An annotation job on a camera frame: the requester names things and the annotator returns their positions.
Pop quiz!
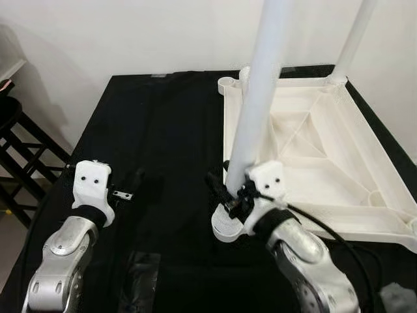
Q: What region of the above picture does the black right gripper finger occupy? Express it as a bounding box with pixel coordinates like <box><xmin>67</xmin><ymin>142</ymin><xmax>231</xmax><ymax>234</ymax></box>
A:
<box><xmin>206</xmin><ymin>170</ymin><xmax>230</xmax><ymax>204</ymax></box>

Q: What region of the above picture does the clear plastic bag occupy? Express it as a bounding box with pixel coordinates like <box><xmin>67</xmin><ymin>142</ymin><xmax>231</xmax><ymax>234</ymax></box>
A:
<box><xmin>121</xmin><ymin>251</ymin><xmax>162</xmax><ymax>313</ymax></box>

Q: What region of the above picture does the black stool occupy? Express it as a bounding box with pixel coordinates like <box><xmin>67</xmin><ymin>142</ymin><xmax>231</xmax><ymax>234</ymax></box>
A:
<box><xmin>0</xmin><ymin>80</ymin><xmax>70</xmax><ymax>229</ymax></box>

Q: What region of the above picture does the white plastic table top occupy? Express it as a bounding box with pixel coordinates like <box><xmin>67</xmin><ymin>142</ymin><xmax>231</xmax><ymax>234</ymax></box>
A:
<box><xmin>212</xmin><ymin>65</ymin><xmax>417</xmax><ymax>252</ymax></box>

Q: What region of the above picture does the crinkled clear plastic sheet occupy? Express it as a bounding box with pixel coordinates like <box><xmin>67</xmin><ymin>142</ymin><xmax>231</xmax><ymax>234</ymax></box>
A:
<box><xmin>381</xmin><ymin>283</ymin><xmax>415</xmax><ymax>313</ymax></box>

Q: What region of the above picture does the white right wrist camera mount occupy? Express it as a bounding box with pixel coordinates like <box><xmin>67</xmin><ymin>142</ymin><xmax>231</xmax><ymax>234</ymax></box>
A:
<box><xmin>243</xmin><ymin>160</ymin><xmax>288</xmax><ymax>237</ymax></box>

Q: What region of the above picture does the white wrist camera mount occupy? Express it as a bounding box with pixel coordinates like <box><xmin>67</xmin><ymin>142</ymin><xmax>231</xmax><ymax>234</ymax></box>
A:
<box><xmin>243</xmin><ymin>160</ymin><xmax>288</xmax><ymax>237</ymax></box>
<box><xmin>71</xmin><ymin>160</ymin><xmax>117</xmax><ymax>227</ymax></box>

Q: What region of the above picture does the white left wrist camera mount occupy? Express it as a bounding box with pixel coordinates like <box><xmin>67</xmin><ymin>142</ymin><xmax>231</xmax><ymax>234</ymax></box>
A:
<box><xmin>71</xmin><ymin>160</ymin><xmax>117</xmax><ymax>227</ymax></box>

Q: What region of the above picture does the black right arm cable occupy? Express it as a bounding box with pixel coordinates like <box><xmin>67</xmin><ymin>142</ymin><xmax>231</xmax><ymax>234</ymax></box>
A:
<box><xmin>287</xmin><ymin>203</ymin><xmax>380</xmax><ymax>313</ymax></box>

